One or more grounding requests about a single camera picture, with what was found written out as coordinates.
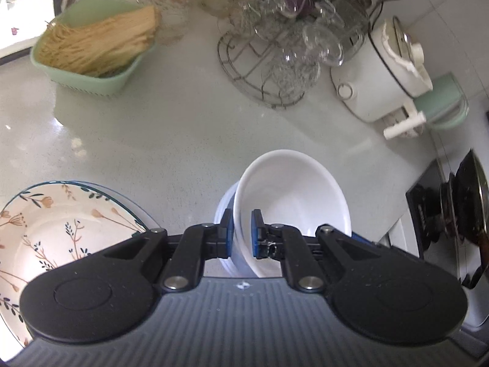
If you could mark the group of clear glass cups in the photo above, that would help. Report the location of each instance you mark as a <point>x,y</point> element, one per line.
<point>301,34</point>

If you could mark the white rice cooker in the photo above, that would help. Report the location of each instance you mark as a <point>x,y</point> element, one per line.
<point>376,76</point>

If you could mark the clear glass mug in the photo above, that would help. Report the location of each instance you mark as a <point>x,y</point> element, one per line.
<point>168,0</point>

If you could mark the clear glass plate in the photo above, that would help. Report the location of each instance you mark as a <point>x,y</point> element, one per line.
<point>131,210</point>

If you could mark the black wok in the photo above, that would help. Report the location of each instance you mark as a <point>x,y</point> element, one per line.
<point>468,195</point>

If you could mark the white bowl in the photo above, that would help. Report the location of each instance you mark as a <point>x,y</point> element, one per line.
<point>294,191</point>
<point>224,204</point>

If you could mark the green mug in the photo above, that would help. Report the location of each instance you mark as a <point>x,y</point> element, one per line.
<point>445,99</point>

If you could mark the floral ceramic plate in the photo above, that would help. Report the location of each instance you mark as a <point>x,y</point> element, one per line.
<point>53,229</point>

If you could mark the dry noodles bundle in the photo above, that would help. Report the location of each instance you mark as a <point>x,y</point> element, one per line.
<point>103,42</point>

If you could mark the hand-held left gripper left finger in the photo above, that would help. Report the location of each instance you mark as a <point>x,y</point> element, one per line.
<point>228,233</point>

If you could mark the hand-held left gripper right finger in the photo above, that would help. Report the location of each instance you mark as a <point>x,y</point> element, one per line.
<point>256,233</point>

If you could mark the white drip tray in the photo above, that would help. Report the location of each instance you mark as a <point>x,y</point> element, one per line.
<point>19,34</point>

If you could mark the green plastic basket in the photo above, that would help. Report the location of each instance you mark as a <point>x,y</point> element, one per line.
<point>95,82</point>

